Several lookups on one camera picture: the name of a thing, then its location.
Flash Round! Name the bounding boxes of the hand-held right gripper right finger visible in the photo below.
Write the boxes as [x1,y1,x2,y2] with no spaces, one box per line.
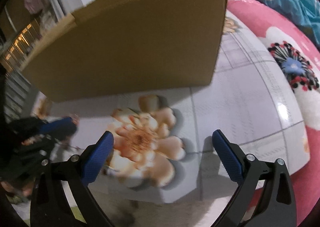
[212,129,298,227]

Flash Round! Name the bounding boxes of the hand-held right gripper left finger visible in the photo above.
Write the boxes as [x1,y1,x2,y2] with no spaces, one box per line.
[29,131,115,227]

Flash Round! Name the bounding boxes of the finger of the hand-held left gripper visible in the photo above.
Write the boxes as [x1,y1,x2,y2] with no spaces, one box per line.
[47,126,78,148]
[41,116,75,134]

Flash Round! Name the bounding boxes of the brown cardboard box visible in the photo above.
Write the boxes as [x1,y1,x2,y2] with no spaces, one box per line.
[20,0,228,102]

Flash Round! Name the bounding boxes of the metal railing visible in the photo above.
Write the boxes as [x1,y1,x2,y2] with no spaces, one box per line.
[0,24,48,117]

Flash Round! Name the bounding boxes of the wooden wardrobe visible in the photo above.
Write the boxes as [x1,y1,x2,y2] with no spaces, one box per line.
[0,0,33,40]

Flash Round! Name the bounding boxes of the pink floral blanket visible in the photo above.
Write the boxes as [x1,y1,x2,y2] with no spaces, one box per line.
[200,0,320,225]

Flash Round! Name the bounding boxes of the blue patterned blanket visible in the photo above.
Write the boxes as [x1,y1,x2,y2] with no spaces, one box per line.
[250,0,320,50]

